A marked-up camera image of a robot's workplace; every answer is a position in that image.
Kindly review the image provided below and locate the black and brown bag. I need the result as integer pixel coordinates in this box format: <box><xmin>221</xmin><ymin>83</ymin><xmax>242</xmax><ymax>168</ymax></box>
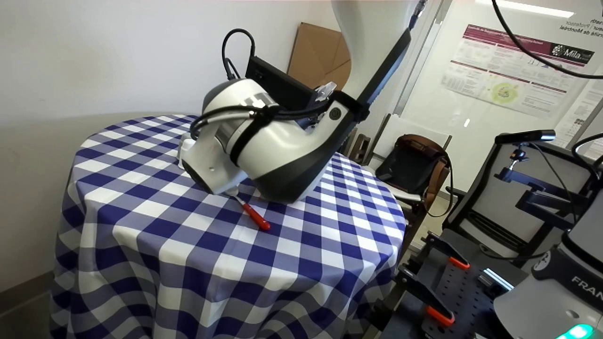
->
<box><xmin>376</xmin><ymin>134</ymin><xmax>450</xmax><ymax>198</ymax></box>

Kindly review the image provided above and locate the cardboard sheet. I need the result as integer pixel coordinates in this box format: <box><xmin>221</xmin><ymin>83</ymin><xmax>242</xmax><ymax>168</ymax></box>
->
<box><xmin>287</xmin><ymin>22</ymin><xmax>352</xmax><ymax>91</ymax></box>

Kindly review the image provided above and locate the blue white checkered tablecloth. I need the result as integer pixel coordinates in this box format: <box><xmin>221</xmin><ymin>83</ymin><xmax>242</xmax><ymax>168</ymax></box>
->
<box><xmin>49</xmin><ymin>113</ymin><xmax>408</xmax><ymax>339</ymax></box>

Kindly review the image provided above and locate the black clamp with orange tip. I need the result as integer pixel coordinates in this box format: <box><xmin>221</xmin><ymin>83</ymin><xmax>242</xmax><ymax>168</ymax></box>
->
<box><xmin>422</xmin><ymin>232</ymin><xmax>472</xmax><ymax>271</ymax></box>
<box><xmin>396</xmin><ymin>265</ymin><xmax>456</xmax><ymax>328</ymax></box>

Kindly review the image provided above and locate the black office chair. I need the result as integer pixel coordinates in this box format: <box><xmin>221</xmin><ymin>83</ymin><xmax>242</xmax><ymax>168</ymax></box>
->
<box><xmin>443</xmin><ymin>139</ymin><xmax>603</xmax><ymax>266</ymax></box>

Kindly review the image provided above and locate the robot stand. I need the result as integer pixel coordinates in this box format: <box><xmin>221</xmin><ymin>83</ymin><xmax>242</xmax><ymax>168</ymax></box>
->
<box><xmin>372</xmin><ymin>231</ymin><xmax>533</xmax><ymax>339</ymax></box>

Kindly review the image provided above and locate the silver metal bar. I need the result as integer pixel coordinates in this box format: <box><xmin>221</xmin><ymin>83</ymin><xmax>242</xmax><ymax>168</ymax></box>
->
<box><xmin>478</xmin><ymin>267</ymin><xmax>515</xmax><ymax>295</ymax></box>

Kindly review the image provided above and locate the large research poster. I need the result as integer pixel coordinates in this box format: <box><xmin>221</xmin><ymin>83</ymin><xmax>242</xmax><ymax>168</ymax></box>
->
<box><xmin>442</xmin><ymin>24</ymin><xmax>596</xmax><ymax>119</ymax></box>

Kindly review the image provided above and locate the white paper poster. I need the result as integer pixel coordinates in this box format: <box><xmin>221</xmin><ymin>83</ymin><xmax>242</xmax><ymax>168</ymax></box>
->
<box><xmin>551</xmin><ymin>16</ymin><xmax>603</xmax><ymax>161</ymax></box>

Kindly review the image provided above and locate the red handled utensil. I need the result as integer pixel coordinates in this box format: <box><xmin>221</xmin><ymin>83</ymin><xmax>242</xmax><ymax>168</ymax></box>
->
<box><xmin>225</xmin><ymin>188</ymin><xmax>272</xmax><ymax>232</ymax></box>

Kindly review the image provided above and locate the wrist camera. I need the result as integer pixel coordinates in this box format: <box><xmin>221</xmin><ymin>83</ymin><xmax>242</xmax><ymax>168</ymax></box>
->
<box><xmin>245</xmin><ymin>56</ymin><xmax>330</xmax><ymax>113</ymax></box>

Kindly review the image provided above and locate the camera on mount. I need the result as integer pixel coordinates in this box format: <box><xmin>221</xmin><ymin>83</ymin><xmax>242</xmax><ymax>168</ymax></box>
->
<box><xmin>495</xmin><ymin>129</ymin><xmax>596</xmax><ymax>231</ymax></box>

